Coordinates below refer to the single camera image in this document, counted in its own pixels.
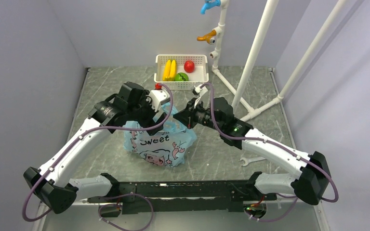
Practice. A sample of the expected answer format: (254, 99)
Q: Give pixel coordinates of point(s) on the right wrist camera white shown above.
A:
(199, 91)

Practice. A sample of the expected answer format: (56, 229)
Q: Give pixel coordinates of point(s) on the green fake watermelon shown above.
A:
(181, 77)

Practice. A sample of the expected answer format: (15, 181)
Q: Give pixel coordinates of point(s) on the white plastic basket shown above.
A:
(181, 71)

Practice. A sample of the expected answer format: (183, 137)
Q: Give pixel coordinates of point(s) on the yellow fake banana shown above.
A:
(169, 70)

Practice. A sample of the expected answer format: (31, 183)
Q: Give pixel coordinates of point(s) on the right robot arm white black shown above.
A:
(307, 175)

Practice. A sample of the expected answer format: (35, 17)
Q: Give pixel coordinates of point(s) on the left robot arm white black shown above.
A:
(53, 182)

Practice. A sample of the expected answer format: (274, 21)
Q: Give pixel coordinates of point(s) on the red fake apple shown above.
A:
(189, 66)

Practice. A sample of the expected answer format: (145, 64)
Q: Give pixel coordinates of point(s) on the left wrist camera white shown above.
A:
(158, 97)

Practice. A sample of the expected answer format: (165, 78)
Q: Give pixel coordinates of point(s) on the silver wrench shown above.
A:
(247, 161)

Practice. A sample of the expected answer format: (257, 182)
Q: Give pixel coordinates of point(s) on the orange faucet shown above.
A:
(210, 37)

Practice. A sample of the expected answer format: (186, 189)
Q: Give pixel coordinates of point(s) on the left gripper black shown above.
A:
(150, 122)

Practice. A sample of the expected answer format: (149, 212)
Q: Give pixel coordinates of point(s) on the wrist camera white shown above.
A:
(158, 97)
(199, 91)

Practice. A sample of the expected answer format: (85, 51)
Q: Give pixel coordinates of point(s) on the white PVC pipe frame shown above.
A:
(264, 24)

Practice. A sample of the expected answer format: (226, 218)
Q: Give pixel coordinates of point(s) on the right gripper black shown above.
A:
(187, 116)

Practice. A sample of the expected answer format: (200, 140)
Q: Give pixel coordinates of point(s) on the aluminium rail frame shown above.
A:
(280, 215)

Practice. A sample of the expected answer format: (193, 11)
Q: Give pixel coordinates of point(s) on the light blue plastic bag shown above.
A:
(165, 148)

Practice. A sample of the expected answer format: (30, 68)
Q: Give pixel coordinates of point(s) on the blue faucet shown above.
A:
(208, 4)

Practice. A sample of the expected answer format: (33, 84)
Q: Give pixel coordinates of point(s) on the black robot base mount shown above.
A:
(178, 196)

